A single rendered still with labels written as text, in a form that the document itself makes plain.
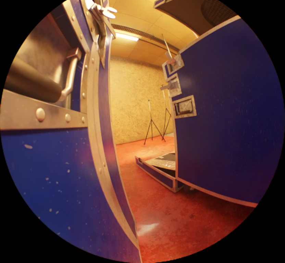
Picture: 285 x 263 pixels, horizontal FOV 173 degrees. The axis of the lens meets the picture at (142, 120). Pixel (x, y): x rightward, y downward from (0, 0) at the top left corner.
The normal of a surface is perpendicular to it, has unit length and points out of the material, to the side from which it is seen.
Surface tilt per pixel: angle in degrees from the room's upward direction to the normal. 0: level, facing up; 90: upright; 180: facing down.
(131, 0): 180
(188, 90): 90
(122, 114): 90
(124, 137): 90
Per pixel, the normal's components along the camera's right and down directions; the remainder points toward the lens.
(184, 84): -0.89, 0.10
